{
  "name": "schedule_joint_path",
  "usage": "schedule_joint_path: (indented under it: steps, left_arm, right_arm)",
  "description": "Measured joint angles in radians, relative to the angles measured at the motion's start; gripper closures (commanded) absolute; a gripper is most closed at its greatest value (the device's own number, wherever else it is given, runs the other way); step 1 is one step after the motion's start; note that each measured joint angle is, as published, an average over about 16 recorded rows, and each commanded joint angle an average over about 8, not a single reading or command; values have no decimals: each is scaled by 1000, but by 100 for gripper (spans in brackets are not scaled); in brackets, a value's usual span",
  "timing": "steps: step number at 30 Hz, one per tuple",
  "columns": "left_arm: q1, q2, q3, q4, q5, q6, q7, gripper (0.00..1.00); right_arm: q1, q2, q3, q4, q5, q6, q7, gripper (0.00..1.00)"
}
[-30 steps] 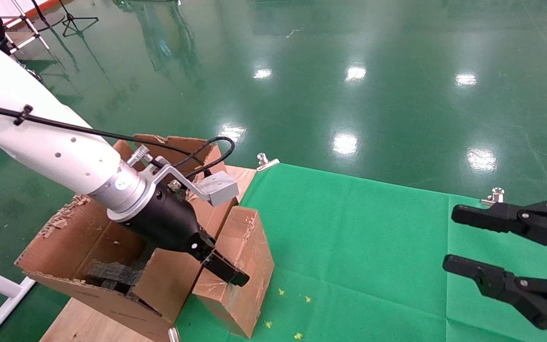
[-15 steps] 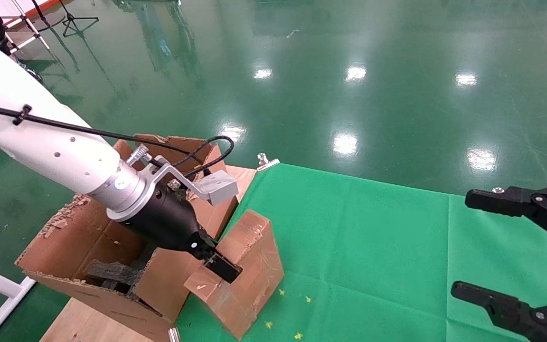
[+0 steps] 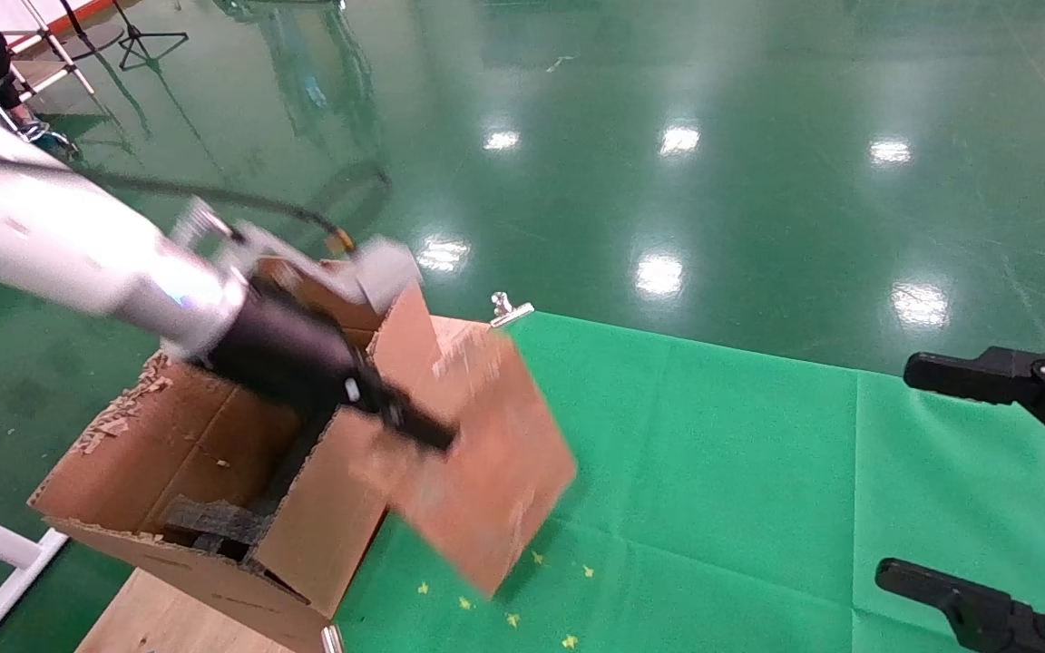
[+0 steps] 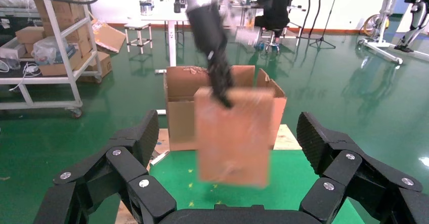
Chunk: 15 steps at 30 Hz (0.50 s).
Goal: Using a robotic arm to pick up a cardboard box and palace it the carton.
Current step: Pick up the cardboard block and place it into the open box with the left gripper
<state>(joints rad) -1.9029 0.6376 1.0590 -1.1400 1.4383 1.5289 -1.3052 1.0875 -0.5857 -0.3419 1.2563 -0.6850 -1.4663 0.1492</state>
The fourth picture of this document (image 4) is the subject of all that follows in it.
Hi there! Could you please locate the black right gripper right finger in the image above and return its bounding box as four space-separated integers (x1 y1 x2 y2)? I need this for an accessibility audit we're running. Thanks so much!
296 112 429 224

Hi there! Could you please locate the large brown cardboard box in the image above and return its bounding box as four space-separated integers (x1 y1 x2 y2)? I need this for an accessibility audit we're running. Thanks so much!
33 0 85 37

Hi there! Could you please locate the yellow wheel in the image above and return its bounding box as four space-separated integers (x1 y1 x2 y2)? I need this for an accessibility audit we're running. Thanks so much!
363 14 390 37

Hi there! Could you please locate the brown cardboard piece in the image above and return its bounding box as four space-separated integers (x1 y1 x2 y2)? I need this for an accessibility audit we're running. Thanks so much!
193 86 276 189

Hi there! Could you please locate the grey humanoid robot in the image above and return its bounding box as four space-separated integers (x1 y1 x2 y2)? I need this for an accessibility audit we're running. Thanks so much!
394 0 429 53

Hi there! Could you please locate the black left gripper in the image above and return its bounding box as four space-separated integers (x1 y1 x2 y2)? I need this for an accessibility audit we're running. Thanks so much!
186 1 235 109

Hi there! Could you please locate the black curved pole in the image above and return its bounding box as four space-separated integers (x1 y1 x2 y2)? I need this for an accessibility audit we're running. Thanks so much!
297 0 312 39
311 0 323 39

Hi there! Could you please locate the large open cardboard carton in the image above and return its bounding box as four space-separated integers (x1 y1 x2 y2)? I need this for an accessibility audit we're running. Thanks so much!
163 65 288 152

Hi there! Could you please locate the low brown cardboard box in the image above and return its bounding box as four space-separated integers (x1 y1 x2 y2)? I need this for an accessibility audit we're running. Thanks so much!
38 50 84 77

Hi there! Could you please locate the metal paint can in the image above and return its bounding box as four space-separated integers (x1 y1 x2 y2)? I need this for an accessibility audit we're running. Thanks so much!
139 0 155 17

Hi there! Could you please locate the tall brown cardboard box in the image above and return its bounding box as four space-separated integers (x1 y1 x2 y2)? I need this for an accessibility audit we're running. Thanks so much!
65 23 94 58

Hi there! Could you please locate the white flat box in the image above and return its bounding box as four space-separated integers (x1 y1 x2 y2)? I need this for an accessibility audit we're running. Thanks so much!
0 42 27 61

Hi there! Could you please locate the white shelf trolley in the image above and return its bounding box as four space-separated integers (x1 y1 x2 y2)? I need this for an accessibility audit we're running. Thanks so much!
0 0 103 119

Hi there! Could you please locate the person in black clothes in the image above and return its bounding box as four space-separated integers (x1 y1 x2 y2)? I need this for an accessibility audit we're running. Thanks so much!
253 0 291 32

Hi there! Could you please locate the small closed cardboard box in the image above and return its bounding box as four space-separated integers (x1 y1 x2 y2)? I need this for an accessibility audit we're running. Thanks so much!
15 26 46 54

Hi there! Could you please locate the wheeled stool base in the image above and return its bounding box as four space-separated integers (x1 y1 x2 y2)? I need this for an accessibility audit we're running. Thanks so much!
258 28 283 54

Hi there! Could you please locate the cardboard box with print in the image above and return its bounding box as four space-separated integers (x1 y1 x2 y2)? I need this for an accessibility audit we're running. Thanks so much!
77 51 113 84

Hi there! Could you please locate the flattened cardboard sheet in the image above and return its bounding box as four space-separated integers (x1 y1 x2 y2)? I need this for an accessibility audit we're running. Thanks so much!
91 21 127 54

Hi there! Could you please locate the clear plastic bag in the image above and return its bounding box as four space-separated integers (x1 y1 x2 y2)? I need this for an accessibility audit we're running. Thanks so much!
31 36 77 66

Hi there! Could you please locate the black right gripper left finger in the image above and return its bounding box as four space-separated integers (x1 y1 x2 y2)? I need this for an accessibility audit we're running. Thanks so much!
33 110 177 224

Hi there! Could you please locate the white cable bundle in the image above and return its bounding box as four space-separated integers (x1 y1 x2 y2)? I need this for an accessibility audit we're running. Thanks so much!
0 60 41 93

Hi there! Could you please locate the white square stool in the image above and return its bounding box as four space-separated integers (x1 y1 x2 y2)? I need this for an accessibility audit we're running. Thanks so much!
124 22 153 55

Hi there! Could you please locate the black tripod stand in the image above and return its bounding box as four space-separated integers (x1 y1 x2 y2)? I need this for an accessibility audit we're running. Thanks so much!
308 0 343 50

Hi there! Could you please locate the white table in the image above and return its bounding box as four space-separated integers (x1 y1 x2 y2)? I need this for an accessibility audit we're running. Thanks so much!
128 1 306 74

